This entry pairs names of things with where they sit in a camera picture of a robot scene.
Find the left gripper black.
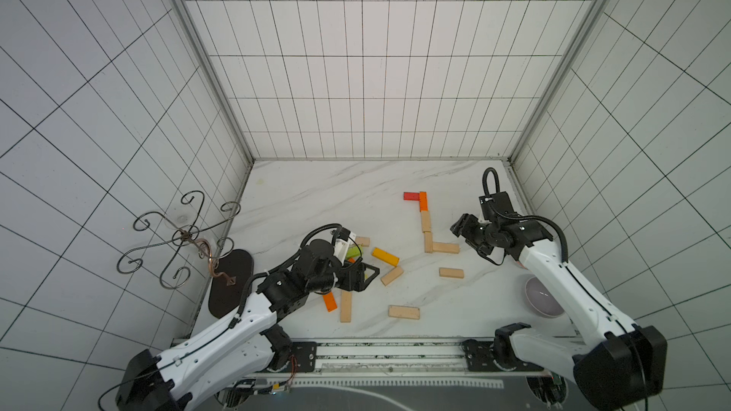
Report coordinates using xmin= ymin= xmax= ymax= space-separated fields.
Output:
xmin=307 ymin=259 xmax=379 ymax=292

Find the natural wood block diagonal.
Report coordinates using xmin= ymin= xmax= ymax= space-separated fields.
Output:
xmin=381 ymin=266 xmax=405 ymax=287
xmin=424 ymin=231 xmax=434 ymax=253

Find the orange block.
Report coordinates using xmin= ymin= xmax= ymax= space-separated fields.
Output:
xmin=419 ymin=191 xmax=428 ymax=211
xmin=323 ymin=292 xmax=338 ymax=312

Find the natural wood block bottom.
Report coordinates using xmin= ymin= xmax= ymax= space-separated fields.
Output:
xmin=388 ymin=306 xmax=421 ymax=321

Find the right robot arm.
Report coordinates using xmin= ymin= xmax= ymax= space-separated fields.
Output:
xmin=450 ymin=213 xmax=667 ymax=410

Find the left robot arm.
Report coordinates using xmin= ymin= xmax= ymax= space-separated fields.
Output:
xmin=112 ymin=239 xmax=380 ymax=410

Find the lime green block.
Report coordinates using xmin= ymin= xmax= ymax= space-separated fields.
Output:
xmin=346 ymin=247 xmax=362 ymax=259

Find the amber yellow block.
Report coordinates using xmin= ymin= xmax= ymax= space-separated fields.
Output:
xmin=371 ymin=247 xmax=400 ymax=268

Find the purple bowl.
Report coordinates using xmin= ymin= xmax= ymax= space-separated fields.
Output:
xmin=525 ymin=277 xmax=565 ymax=319

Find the black round plate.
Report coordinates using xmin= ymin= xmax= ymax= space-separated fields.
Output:
xmin=207 ymin=249 xmax=254 ymax=319

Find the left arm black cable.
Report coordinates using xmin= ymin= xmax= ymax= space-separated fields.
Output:
xmin=299 ymin=223 xmax=344 ymax=252

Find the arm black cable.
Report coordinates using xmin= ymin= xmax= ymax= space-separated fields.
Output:
xmin=299 ymin=223 xmax=344 ymax=252
xmin=482 ymin=166 xmax=570 ymax=264

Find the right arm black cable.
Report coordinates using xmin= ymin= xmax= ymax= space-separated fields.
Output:
xmin=482 ymin=166 xmax=570 ymax=264

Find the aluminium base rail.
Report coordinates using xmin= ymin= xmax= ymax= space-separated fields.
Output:
xmin=164 ymin=336 xmax=624 ymax=381

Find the metal scroll wall ornament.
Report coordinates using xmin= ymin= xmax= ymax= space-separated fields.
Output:
xmin=115 ymin=190 xmax=242 ymax=290

